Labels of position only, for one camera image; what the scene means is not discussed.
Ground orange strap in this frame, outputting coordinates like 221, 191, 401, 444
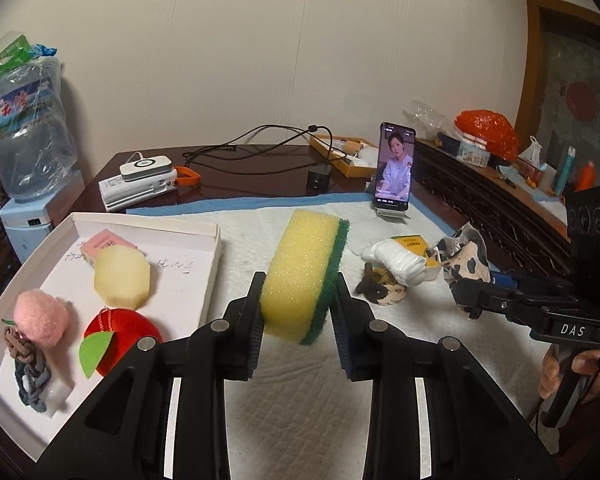
174, 164, 202, 189

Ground blue water jug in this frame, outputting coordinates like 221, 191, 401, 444
0, 56, 78, 202

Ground beige brown knotted rope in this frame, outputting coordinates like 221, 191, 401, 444
354, 260, 409, 307

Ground red plush apple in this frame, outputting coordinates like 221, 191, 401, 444
79, 308, 163, 378

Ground white quilted pad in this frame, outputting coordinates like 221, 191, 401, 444
130, 206, 556, 480

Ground orange plastic bag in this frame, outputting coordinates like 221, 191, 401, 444
454, 110, 519, 162

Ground white device stack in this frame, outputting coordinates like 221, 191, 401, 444
98, 155, 178, 212

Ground black cables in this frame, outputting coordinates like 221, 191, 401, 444
182, 122, 351, 177

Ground yellow green scrub sponge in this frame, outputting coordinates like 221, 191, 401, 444
260, 209, 350, 346

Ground yellow cardboard box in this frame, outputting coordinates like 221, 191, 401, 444
310, 134, 378, 179

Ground pink pompom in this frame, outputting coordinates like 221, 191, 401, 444
14, 289, 69, 349

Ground white shallow tray box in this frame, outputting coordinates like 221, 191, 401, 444
0, 212, 221, 460

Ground camo patterned cloth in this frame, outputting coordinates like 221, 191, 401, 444
428, 222, 491, 287

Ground white foam block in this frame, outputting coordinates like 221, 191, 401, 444
2, 347, 73, 418

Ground blue underpad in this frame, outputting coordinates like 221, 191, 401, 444
125, 192, 462, 239

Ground black power adapter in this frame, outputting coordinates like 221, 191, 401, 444
306, 164, 332, 193

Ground pink tissue pack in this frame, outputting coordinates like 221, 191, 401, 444
80, 229, 135, 266

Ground smartphone on stand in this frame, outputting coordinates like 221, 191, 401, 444
373, 122, 416, 219

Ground pale yellow sponge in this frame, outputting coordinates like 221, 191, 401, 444
94, 246, 151, 310

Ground yellow tissue pack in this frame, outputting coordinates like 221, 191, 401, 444
393, 235, 441, 282

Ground white rolled cloth glove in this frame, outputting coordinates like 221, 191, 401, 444
361, 238, 427, 287

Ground person's right hand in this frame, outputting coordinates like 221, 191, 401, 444
536, 341, 600, 403

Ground white water dispenser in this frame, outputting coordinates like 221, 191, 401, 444
0, 170, 85, 263

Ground purple knotted rope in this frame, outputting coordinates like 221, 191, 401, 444
2, 326, 52, 414

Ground medicine box with bottles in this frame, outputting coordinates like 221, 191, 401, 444
434, 131, 491, 168

